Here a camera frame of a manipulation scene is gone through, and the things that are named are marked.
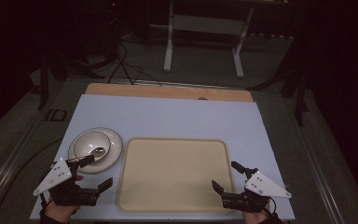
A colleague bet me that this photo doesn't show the person's right sleeve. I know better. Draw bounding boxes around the person's right sleeve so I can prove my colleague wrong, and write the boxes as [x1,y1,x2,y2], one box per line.
[258,212,284,224]

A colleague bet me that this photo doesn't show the white plate with dark rim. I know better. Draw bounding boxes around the white plate with dark rim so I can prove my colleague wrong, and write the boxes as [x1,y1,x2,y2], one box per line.
[67,126,124,175]

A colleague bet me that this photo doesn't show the beige tray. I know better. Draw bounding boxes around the beige tray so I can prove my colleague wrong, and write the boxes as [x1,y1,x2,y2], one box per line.
[116,137,235,215]

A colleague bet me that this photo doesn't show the light blue table mat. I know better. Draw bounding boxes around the light blue table mat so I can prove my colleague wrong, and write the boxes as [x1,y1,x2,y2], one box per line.
[30,93,296,222]

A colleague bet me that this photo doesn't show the person's left sleeve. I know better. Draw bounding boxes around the person's left sleeve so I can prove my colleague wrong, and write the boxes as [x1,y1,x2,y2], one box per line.
[38,208,68,224]

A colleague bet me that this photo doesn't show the black floor cables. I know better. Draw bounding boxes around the black floor cables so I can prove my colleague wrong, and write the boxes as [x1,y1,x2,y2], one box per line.
[106,42,163,87]

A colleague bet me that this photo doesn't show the person's sleeve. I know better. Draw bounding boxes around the person's sleeve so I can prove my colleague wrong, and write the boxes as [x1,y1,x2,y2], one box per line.
[38,208,68,224]
[258,212,284,224]

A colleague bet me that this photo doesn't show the white metal stand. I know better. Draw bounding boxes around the white metal stand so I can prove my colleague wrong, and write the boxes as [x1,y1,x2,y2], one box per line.
[163,0,255,79]

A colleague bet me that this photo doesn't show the person's right hand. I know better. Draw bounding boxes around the person's right hand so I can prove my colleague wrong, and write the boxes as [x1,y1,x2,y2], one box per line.
[241,207,273,224]

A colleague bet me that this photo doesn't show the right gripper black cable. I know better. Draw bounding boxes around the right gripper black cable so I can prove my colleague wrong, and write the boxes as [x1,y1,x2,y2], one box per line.
[268,195,278,217]

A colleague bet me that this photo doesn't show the black floor socket box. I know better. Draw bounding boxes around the black floor socket box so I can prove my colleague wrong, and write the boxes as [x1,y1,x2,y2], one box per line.
[45,108,68,122]

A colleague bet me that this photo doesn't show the metal spoon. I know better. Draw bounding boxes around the metal spoon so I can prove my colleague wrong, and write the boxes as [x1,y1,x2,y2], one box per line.
[88,147,107,159]

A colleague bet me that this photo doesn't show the black floor cable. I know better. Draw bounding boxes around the black floor cable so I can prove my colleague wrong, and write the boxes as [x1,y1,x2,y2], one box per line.
[0,137,63,224]

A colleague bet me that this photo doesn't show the person's left hand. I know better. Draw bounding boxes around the person's left hand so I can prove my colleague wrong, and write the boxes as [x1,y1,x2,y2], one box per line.
[44,174,84,224]

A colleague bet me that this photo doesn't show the metal floor rail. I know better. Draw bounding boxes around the metal floor rail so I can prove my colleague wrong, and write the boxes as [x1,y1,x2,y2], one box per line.
[0,115,46,208]
[287,99,348,224]

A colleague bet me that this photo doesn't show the white bowl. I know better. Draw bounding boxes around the white bowl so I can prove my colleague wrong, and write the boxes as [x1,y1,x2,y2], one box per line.
[73,131,112,162]

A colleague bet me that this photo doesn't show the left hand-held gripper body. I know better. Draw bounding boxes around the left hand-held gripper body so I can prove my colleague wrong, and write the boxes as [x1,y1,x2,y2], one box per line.
[33,158,101,207]

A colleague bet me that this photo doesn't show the black stand leg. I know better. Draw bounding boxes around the black stand leg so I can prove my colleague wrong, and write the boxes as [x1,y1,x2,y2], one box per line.
[36,50,51,110]
[247,60,310,127]

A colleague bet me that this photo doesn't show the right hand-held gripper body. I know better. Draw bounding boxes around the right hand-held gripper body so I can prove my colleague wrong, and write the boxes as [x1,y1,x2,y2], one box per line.
[222,171,293,214]

